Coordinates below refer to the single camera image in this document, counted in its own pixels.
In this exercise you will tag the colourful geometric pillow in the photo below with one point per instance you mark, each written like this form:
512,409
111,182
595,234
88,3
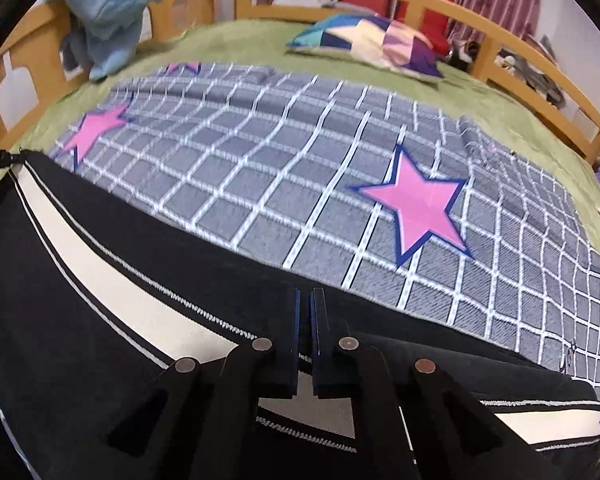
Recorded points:
370,40

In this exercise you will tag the light blue plush towel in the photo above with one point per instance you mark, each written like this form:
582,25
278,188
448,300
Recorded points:
110,10

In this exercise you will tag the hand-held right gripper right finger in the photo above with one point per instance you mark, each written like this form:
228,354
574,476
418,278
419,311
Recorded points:
314,330

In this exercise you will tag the black pants with white stripe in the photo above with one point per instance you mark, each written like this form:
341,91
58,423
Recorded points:
80,335

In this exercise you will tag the grey checked blanket pink stars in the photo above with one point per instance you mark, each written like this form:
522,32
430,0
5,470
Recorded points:
260,160

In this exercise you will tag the red chair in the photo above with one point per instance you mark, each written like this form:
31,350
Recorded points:
355,0
425,10

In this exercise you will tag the black and white object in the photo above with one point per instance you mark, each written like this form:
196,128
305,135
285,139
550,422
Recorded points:
461,55

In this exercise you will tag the wooden bed frame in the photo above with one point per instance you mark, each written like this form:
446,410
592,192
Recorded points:
40,40

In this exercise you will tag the green fleece blanket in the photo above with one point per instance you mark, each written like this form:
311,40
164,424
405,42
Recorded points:
250,40

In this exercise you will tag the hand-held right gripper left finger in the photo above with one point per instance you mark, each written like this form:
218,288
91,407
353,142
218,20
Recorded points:
296,330

